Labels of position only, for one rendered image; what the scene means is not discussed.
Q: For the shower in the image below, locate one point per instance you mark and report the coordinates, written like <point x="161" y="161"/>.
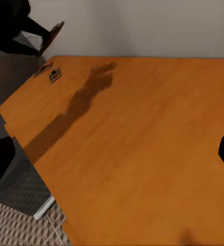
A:
<point x="44" y="207"/>

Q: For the cabinet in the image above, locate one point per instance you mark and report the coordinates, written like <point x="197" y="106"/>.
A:
<point x="128" y="147"/>

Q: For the door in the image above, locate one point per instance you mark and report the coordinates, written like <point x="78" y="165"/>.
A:
<point x="21" y="187"/>

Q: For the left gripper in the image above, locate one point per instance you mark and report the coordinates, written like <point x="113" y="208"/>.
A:
<point x="13" y="19"/>

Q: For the mousetrap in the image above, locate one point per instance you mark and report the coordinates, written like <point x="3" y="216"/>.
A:
<point x="42" y="70"/>
<point x="54" y="75"/>
<point x="47" y="41"/>

